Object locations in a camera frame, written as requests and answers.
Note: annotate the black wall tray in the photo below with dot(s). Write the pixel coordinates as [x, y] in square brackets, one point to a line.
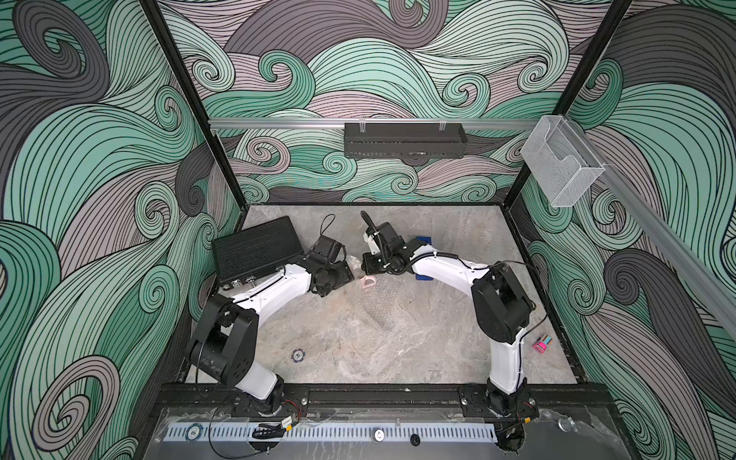
[384, 140]

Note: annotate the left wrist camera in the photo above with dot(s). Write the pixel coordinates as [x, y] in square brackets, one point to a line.
[326, 250]

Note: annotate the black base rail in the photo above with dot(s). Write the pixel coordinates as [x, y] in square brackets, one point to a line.
[467, 399]

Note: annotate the pink ceramic mug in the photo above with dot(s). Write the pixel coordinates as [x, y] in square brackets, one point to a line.
[367, 282]

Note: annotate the clear acrylic wall holder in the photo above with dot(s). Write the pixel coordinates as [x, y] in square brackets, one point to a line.
[562, 160]

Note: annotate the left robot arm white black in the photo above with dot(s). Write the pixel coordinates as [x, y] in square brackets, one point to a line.
[223, 345]

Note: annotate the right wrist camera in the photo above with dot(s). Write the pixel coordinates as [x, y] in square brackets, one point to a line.
[387, 239]

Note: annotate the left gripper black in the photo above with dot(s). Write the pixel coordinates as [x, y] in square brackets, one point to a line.
[344, 276]

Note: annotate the white slotted cable duct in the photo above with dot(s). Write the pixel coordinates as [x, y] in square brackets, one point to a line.
[336, 432]

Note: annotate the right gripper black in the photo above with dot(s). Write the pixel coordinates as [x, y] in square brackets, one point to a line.
[366, 264]

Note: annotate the pink small box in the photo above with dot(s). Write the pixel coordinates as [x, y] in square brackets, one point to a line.
[542, 344]

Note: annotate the black ribbed case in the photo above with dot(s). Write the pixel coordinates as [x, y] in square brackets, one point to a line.
[255, 252]

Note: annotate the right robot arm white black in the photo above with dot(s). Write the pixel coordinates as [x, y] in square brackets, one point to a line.
[502, 307]

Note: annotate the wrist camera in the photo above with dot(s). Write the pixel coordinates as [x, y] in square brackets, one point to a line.
[387, 239]
[326, 250]

